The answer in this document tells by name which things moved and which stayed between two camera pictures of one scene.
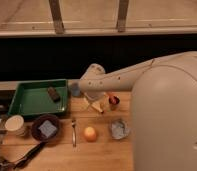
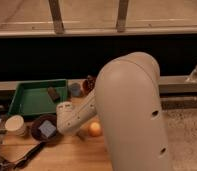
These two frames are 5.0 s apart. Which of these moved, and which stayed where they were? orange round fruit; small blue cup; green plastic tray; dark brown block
Moved: orange round fruit
Stayed: green plastic tray; small blue cup; dark brown block
